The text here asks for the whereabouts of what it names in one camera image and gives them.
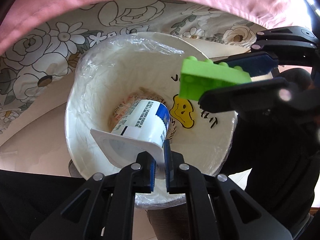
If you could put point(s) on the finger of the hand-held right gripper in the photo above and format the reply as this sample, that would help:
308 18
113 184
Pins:
260 61
237 97

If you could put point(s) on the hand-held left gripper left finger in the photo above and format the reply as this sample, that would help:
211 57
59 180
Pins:
151 177

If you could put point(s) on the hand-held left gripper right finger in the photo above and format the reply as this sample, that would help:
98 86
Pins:
168 180

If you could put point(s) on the green toy brick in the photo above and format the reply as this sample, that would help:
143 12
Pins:
200 80

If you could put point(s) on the white yogurt cup blue label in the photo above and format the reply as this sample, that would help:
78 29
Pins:
140 120

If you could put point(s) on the white paper bowl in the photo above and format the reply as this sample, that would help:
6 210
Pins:
100 92

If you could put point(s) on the clear plastic bin liner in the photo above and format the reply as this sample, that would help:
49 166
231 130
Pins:
140 42

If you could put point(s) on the orange printed wrapper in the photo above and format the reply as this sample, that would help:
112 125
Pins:
122 105

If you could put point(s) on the black trousers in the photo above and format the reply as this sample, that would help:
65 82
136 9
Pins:
37 205

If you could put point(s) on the beige floral bed skirt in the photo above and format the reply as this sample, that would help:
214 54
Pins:
50 42

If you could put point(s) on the cream bed side rail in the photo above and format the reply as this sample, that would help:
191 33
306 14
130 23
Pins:
30 140

